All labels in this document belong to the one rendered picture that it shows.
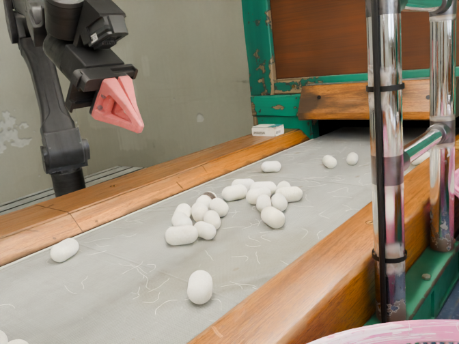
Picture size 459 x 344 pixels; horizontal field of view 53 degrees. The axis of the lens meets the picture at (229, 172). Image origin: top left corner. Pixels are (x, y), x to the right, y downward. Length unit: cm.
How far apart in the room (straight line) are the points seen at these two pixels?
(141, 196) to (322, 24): 54
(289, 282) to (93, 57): 44
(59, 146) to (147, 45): 157
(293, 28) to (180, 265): 69
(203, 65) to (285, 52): 121
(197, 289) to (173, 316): 3
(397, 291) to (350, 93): 59
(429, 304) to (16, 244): 44
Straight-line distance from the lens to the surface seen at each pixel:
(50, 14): 69
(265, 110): 108
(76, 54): 67
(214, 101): 222
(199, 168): 76
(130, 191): 67
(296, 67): 104
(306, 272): 37
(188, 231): 50
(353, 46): 98
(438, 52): 48
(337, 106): 93
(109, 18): 64
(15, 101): 277
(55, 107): 97
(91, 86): 65
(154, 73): 244
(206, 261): 46
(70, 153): 95
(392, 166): 35
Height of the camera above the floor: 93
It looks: 14 degrees down
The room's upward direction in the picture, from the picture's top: 6 degrees counter-clockwise
